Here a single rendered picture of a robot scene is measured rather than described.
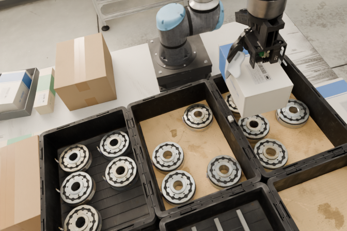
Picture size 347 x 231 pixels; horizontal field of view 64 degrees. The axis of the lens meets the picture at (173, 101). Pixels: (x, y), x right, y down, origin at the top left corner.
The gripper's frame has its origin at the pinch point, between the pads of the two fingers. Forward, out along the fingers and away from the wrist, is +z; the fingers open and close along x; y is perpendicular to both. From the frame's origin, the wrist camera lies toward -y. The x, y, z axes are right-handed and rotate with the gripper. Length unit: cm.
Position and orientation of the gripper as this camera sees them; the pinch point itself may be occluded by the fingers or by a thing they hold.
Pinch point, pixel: (251, 69)
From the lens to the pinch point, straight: 77.2
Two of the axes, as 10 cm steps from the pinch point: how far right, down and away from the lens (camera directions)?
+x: 9.7, -2.5, 0.4
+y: 2.2, 7.6, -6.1
